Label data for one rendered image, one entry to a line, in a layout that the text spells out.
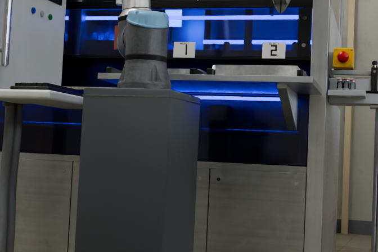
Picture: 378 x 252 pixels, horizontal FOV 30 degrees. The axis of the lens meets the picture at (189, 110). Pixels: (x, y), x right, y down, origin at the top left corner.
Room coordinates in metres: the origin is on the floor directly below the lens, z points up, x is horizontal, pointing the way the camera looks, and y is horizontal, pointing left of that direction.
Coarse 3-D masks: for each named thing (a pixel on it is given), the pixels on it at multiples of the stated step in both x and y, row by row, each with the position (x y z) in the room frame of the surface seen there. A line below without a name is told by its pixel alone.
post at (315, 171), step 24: (312, 24) 2.53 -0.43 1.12; (312, 48) 2.53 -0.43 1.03; (312, 72) 2.53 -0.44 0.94; (312, 96) 2.53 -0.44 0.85; (312, 120) 2.52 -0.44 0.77; (312, 144) 2.52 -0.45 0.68; (312, 168) 2.52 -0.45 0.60; (312, 192) 2.52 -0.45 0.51; (312, 216) 2.52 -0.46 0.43; (312, 240) 2.52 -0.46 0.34
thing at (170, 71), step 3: (168, 69) 2.40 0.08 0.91; (171, 69) 2.39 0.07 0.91; (174, 69) 2.39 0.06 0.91; (177, 69) 2.39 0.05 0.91; (180, 69) 2.38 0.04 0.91; (183, 69) 2.38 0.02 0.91; (186, 69) 2.38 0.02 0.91; (189, 69) 2.38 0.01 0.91; (198, 69) 2.37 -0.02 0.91; (168, 72) 2.39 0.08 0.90; (171, 72) 2.39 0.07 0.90; (174, 72) 2.39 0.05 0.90; (177, 72) 2.39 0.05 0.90; (180, 72) 2.38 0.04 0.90; (183, 72) 2.38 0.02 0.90; (186, 72) 2.38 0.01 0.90; (189, 72) 2.38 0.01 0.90; (204, 72) 2.43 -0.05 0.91
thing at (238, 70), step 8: (216, 72) 2.23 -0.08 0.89; (224, 72) 2.23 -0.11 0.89; (232, 72) 2.22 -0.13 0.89; (240, 72) 2.21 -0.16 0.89; (248, 72) 2.21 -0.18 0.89; (256, 72) 2.20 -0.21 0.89; (264, 72) 2.19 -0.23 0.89; (272, 72) 2.19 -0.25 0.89; (280, 72) 2.18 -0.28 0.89; (288, 72) 2.17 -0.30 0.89; (296, 72) 2.17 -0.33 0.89
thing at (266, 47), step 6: (264, 42) 2.57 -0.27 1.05; (270, 42) 2.57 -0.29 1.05; (276, 42) 2.56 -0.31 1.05; (282, 42) 2.55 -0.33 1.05; (264, 48) 2.57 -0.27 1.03; (270, 48) 2.57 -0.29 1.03; (282, 48) 2.55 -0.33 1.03; (264, 54) 2.57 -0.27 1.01; (270, 54) 2.57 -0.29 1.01; (282, 54) 2.55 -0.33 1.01
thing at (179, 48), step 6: (174, 42) 2.66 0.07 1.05; (180, 42) 2.65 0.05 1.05; (186, 42) 2.65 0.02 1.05; (192, 42) 2.64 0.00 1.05; (174, 48) 2.66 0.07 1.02; (180, 48) 2.65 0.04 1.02; (192, 48) 2.64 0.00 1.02; (174, 54) 2.66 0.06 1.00; (180, 54) 2.65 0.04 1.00; (192, 54) 2.64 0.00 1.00
